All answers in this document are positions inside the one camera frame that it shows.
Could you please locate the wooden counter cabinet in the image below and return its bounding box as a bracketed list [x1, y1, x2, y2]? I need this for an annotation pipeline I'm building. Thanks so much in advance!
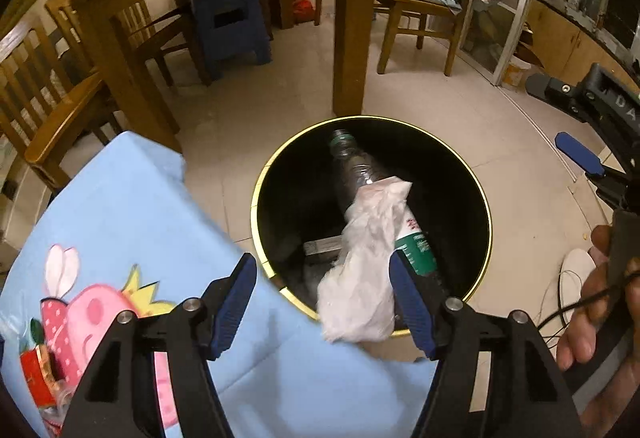
[525, 0, 640, 99]

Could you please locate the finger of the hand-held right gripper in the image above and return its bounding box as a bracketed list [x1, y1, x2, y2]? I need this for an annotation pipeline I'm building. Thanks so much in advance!
[555, 131, 630, 211]
[525, 72, 588, 120]

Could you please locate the glass door with white frame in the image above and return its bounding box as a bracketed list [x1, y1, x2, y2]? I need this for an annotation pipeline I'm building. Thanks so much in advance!
[442, 0, 546, 86]

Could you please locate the black bin with gold rim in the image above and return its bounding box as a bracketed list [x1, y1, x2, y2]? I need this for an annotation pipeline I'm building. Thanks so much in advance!
[251, 115, 493, 338]

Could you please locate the thin black cable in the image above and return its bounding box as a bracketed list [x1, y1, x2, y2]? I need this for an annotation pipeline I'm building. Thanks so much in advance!
[537, 268, 640, 330]

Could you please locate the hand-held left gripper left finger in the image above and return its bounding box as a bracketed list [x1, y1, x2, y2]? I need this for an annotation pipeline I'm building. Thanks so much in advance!
[60, 252, 258, 438]

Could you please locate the white tissue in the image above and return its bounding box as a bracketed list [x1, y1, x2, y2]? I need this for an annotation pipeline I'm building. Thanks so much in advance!
[316, 175, 413, 345]

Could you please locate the person's right hand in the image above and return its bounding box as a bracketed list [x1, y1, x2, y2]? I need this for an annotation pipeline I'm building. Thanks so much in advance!
[556, 224, 640, 373]

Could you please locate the white paint bucket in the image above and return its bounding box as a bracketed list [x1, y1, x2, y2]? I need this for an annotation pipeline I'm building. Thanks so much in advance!
[501, 56, 531, 90]

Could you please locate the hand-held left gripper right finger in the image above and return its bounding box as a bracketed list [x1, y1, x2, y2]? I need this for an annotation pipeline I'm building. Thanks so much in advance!
[389, 249, 583, 438]

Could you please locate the blue plastic stool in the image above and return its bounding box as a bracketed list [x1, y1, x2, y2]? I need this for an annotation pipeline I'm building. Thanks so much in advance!
[190, 0, 273, 79]

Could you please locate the blue cartoon printed cloth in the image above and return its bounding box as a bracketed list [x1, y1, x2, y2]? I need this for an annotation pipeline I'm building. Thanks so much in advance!
[0, 131, 438, 438]

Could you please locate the white round floor object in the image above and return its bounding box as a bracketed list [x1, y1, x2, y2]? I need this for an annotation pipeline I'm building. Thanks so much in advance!
[560, 248, 597, 325]

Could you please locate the clear plastic bottle green label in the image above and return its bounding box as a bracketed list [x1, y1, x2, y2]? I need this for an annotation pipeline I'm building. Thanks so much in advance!
[327, 128, 448, 299]

